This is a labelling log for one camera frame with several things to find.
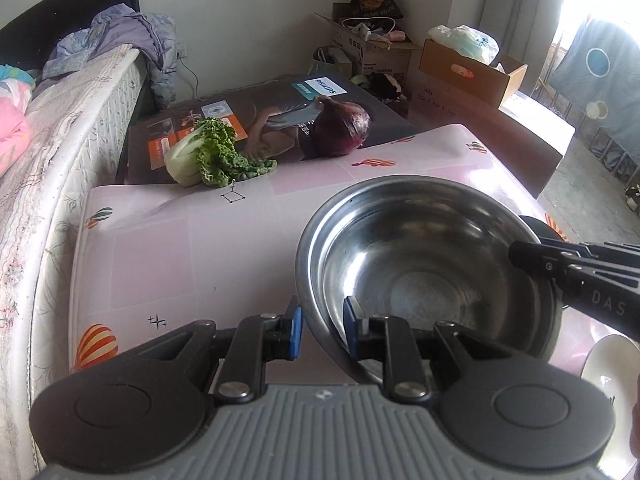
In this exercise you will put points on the napa cabbage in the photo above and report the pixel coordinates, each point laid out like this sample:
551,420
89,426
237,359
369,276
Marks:
185,155

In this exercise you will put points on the flat printed cardboard box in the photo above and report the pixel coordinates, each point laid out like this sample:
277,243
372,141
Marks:
280,95

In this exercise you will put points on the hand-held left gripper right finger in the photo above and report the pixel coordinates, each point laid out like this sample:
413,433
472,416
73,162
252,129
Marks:
350,327

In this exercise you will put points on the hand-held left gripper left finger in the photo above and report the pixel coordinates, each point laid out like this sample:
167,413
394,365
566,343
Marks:
296,327

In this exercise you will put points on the white printed plate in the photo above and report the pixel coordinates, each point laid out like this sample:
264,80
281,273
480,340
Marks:
610,365

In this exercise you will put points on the dark clothes heap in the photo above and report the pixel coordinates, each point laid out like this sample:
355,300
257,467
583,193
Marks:
382,87

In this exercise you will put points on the blue printed hanging cloth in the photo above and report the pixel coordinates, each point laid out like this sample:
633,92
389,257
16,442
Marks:
600,90

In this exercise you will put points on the pale plastic bag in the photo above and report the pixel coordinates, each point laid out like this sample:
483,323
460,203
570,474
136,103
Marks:
465,42

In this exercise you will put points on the white wall socket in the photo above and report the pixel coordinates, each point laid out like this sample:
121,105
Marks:
182,50

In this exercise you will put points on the open cardboard box with clutter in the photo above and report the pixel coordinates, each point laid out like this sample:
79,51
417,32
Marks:
380,57

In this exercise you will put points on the dark cookie print box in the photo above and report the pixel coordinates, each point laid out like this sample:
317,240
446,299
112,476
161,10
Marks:
372,0

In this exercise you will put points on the green paper bag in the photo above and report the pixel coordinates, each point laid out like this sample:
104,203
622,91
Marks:
330,62

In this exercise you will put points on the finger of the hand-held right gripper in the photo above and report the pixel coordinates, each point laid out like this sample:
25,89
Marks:
545,229
537,257

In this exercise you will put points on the white patterned mattress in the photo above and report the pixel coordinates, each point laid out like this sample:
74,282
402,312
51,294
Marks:
75,135

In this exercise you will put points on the pink printed tablecloth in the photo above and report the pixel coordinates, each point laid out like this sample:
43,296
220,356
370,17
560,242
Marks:
200,260

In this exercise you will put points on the open brown cardboard box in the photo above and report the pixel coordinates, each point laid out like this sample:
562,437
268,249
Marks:
465,77

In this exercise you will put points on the red onion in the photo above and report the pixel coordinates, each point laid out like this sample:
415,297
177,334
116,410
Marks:
342,125

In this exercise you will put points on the pink printed blanket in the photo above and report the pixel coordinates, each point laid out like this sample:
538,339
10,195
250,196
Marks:
12,130

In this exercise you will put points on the black headboard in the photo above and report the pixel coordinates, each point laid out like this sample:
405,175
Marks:
60,15

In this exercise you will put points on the blue jacket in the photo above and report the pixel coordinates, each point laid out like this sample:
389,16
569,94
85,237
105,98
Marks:
125,30

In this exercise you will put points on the large steel bowl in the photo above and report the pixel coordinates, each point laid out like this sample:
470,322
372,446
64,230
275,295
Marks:
425,260

